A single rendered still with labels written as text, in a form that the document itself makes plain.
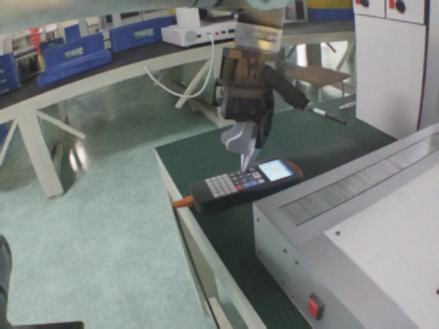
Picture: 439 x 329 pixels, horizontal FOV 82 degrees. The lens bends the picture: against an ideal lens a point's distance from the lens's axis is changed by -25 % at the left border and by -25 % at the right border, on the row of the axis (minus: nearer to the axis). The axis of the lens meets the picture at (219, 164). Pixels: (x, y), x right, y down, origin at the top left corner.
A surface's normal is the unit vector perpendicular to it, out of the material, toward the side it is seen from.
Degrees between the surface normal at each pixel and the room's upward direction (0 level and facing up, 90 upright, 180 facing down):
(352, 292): 0
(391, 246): 0
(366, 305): 0
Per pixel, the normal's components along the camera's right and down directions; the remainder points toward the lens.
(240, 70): 0.30, 0.46
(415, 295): -0.12, -0.85
